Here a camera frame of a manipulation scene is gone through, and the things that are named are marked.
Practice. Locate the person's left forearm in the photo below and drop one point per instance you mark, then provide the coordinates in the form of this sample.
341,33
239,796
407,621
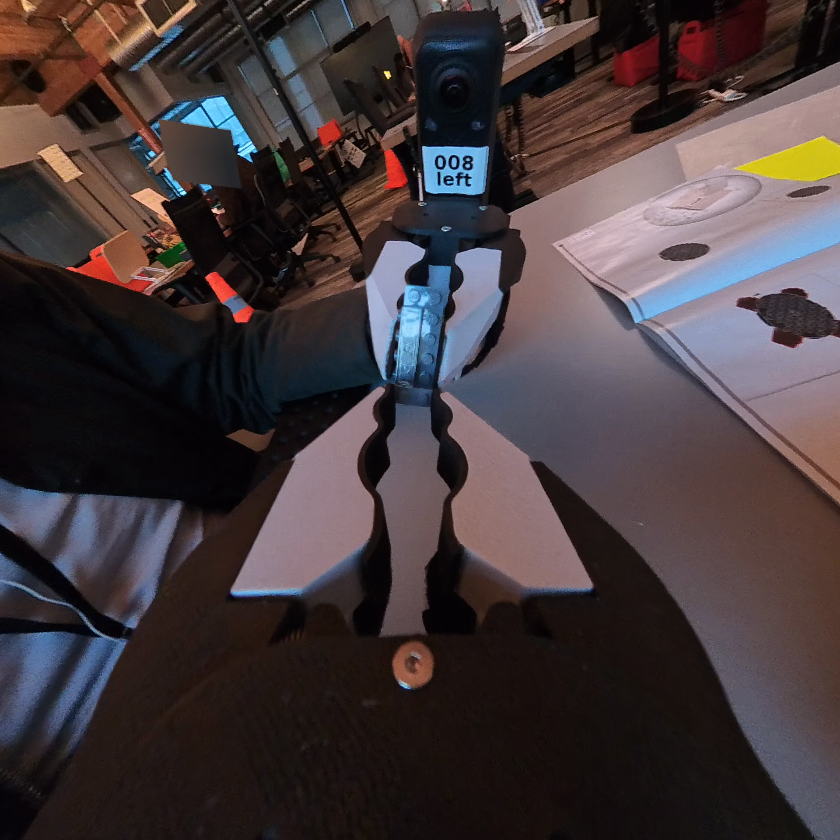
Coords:
197,367

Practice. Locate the dark screen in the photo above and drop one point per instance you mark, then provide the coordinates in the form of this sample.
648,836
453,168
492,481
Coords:
361,65

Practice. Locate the grey background table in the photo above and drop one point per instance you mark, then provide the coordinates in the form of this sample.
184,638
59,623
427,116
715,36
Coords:
544,46

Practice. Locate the black pole stand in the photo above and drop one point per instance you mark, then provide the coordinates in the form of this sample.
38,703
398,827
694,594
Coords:
663,117
342,213

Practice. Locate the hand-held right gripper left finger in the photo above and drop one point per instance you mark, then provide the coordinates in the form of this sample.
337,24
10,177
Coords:
308,525

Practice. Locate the white air vent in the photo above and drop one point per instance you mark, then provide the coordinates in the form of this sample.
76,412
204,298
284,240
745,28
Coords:
164,13

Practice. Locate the open instruction booklet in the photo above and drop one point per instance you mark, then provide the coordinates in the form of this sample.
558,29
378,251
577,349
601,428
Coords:
689,216

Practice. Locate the person's upper body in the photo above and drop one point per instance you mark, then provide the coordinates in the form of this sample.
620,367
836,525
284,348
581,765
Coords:
65,558

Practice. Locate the small red bin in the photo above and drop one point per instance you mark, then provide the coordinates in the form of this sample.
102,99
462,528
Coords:
636,65

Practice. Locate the medium red bin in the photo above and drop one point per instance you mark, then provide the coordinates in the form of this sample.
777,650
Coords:
722,46

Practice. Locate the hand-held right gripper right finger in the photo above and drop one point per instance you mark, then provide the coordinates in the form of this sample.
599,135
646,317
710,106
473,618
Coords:
518,525

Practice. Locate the orange traffic cone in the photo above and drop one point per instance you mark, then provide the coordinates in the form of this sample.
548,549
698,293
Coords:
399,174
229,298

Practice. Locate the long grey studded plate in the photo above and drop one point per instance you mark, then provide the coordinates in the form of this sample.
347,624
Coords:
426,328

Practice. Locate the yellow sticky note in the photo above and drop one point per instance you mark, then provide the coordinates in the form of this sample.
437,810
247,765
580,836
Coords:
794,161

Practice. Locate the grey desk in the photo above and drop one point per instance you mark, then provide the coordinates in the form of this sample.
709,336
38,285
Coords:
590,426

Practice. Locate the white paper sheet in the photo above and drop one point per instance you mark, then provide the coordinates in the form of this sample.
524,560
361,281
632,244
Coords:
722,148

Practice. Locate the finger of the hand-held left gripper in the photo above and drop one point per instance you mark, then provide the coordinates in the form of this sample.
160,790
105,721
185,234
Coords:
387,295
479,302

